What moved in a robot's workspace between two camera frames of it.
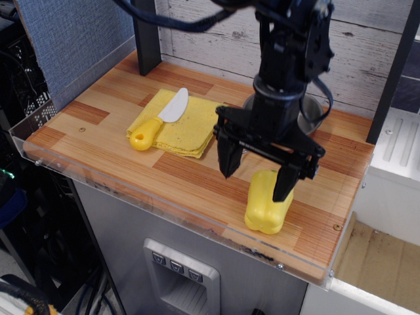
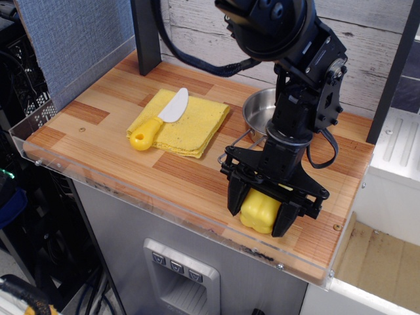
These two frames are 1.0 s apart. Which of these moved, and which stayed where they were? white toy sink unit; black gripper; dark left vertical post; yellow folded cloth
Moved: black gripper
Stayed: white toy sink unit; yellow folded cloth; dark left vertical post
